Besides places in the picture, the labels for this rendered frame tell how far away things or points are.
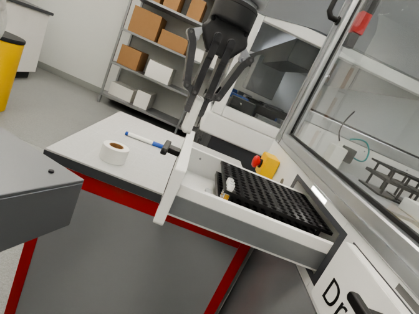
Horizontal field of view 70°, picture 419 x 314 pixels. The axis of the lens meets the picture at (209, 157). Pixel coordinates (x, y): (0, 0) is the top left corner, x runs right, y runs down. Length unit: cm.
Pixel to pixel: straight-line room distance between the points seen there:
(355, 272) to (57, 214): 44
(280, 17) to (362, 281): 115
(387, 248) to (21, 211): 49
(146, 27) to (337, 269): 424
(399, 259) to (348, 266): 8
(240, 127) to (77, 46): 421
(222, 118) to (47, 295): 95
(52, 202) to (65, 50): 499
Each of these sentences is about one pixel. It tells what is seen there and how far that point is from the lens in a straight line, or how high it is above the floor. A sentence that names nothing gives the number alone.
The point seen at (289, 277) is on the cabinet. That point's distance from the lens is 68.
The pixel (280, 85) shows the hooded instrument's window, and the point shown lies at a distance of 144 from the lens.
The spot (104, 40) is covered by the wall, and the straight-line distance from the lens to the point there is 517.
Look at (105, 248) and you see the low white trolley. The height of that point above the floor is 54.
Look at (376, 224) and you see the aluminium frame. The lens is 51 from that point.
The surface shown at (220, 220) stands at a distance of 52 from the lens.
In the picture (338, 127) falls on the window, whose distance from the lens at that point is 76.
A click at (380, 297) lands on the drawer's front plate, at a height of 92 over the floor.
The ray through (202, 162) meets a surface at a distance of 73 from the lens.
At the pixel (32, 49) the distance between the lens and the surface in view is 456.
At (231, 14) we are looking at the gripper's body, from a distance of 52.
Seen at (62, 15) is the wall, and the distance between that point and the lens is 548.
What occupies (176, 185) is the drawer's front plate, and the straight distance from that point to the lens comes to 47.
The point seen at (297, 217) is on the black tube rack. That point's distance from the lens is 59.
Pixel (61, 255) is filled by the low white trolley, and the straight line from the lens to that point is 94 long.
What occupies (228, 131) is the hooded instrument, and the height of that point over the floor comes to 85.
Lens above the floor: 108
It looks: 15 degrees down
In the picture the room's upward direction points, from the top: 24 degrees clockwise
